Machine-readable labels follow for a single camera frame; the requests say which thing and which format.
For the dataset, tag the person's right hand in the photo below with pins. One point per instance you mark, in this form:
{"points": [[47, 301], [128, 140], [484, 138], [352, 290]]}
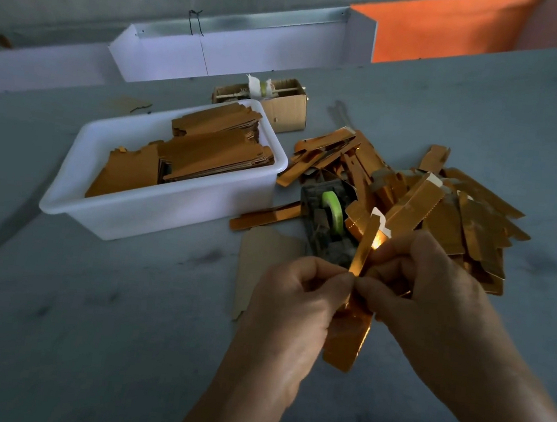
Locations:
{"points": [[446, 315]]}

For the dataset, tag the person's left hand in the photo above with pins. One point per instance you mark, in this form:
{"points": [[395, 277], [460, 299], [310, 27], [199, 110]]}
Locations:
{"points": [[291, 324]]}

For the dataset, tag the pile of beige blanks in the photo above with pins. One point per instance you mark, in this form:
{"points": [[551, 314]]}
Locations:
{"points": [[258, 261]]}

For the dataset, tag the pile of gold boxes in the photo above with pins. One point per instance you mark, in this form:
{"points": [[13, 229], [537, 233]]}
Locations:
{"points": [[457, 212]]}

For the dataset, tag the gold cartons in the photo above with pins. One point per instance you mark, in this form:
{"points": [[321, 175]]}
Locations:
{"points": [[215, 152]]}

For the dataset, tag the person's left forearm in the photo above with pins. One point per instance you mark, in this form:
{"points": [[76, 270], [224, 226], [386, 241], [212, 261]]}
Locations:
{"points": [[237, 417]]}

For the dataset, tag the black tape dispenser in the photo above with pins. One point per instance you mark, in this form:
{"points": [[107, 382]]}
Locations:
{"points": [[314, 227]]}

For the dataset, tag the green tape roll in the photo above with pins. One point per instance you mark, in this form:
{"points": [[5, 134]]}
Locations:
{"points": [[331, 212]]}

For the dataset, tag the white plastic bin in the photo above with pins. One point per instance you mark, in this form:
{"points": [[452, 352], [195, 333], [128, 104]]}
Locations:
{"points": [[154, 215]]}

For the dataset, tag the small cardboard box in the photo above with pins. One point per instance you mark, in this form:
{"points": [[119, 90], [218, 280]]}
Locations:
{"points": [[291, 113]]}

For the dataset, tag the long white tray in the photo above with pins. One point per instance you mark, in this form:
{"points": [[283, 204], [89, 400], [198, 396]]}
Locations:
{"points": [[291, 43], [35, 69]]}

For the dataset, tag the orange tray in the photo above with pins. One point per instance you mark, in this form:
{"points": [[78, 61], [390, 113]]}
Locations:
{"points": [[466, 30]]}

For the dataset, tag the small brown object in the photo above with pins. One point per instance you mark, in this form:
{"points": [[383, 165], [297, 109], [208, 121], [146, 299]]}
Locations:
{"points": [[4, 42]]}

